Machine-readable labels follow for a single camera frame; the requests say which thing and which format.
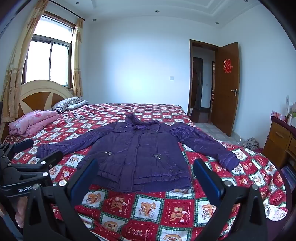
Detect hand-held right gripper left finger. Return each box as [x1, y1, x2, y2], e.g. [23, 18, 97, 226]
[23, 158, 100, 241]

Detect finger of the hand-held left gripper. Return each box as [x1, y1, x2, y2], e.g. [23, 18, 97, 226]
[0, 138, 34, 164]
[9, 150, 63, 173]

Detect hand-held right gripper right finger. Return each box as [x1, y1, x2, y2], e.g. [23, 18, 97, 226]
[193, 159, 269, 241]

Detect purple padded jacket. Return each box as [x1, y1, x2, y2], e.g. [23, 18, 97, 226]
[36, 113, 240, 193]

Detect person's left hand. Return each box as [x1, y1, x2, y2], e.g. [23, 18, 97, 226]
[13, 199, 26, 229]

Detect pink folded quilt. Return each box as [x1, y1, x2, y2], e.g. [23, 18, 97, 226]
[9, 110, 59, 136]

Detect wooden bed headboard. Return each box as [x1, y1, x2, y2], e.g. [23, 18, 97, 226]
[17, 80, 74, 118]

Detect striped pillow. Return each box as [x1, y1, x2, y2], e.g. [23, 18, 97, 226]
[51, 97, 89, 113]

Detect grey cloth bundle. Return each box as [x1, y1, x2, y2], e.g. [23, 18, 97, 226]
[243, 137, 259, 151]

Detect red bear-print bed sheet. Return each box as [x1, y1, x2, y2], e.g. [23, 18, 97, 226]
[5, 103, 289, 241]

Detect wide yellow floral curtain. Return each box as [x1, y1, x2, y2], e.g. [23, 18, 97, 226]
[0, 0, 49, 139]

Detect wooden dresser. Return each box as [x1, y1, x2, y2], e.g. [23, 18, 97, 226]
[262, 116, 296, 169]

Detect brown wooden door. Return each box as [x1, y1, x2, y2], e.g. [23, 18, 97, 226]
[209, 42, 240, 137]

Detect window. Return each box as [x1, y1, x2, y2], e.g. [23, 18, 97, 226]
[23, 14, 75, 90]

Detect narrow yellow floral curtain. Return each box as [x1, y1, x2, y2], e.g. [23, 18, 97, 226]
[71, 18, 84, 98]

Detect red paper door decoration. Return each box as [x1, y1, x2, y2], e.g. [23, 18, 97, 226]
[223, 58, 232, 74]

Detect black curtain rod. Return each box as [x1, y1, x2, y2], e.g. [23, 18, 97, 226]
[50, 0, 86, 22]

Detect brown door frame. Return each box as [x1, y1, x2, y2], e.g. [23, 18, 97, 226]
[188, 39, 220, 116]

